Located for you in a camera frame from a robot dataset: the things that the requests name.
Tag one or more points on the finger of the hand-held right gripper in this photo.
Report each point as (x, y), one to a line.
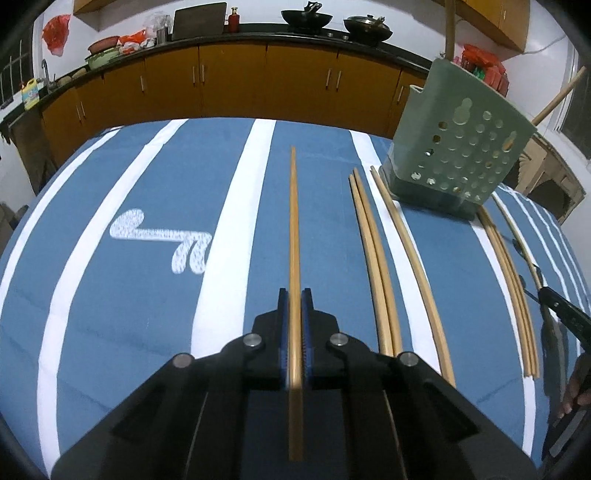
(568, 314)

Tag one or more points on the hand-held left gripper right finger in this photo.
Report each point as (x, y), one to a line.
(308, 332)

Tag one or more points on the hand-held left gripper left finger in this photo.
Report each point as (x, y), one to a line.
(282, 332)

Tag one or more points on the wooden chopstick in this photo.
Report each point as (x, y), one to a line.
(518, 281)
(294, 230)
(510, 281)
(376, 244)
(558, 97)
(449, 27)
(517, 235)
(411, 258)
(367, 249)

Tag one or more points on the green perforated utensil holder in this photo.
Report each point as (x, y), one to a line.
(457, 152)

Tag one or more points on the person's right hand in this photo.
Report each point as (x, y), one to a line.
(577, 383)

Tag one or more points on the blue white striped tablecloth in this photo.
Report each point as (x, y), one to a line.
(152, 295)

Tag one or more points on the carved wooden side table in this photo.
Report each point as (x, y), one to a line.
(549, 170)

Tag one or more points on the window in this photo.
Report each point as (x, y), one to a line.
(577, 106)

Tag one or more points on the orange lower kitchen cabinets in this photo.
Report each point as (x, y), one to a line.
(231, 78)

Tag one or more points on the stack of red packets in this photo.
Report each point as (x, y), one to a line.
(485, 64)

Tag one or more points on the black kitchen countertop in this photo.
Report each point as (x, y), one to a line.
(258, 34)

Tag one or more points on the black wok with lid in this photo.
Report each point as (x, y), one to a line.
(368, 28)

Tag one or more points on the dark cloth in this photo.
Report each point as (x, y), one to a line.
(32, 147)

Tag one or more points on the red bottle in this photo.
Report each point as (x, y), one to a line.
(234, 21)

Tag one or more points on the steel cup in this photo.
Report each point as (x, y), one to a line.
(161, 35)

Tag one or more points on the dark cutting board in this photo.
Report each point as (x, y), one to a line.
(199, 22)

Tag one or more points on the orange plastic bag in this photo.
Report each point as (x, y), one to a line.
(133, 38)

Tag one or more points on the clear plastic bag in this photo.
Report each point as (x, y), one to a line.
(159, 21)

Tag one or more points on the red bowl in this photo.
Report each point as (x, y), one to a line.
(104, 45)

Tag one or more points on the yellow detergent bottle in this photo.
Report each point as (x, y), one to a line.
(30, 94)

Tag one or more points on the steel faucet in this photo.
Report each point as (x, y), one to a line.
(46, 71)

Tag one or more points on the red plastic bag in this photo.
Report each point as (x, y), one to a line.
(56, 32)

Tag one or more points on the orange upper wall cabinet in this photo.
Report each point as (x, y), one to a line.
(120, 3)
(494, 18)

